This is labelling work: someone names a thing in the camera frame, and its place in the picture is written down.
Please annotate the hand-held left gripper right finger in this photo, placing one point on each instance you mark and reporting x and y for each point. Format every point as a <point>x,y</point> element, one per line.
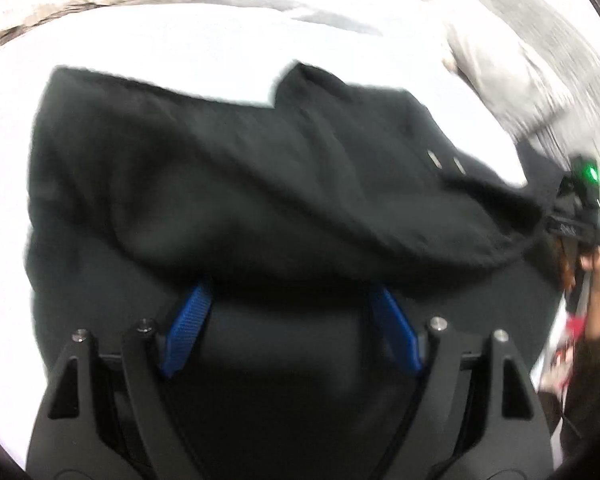
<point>400,332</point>

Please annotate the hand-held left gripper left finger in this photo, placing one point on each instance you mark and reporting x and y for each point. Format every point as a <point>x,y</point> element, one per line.
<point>187,330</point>

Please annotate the black jacket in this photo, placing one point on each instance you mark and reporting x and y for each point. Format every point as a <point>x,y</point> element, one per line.
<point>230,170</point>

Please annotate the person's right forearm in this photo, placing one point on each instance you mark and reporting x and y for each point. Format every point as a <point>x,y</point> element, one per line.
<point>595,395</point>

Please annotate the red and white printed cloth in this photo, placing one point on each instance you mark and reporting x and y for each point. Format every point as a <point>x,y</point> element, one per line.
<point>562,355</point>

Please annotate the light-coloured pillow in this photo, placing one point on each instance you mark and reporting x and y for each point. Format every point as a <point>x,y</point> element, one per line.
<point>505,75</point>

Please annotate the white bed sheet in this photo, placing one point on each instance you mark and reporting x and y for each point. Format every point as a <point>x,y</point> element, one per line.
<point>180,40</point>

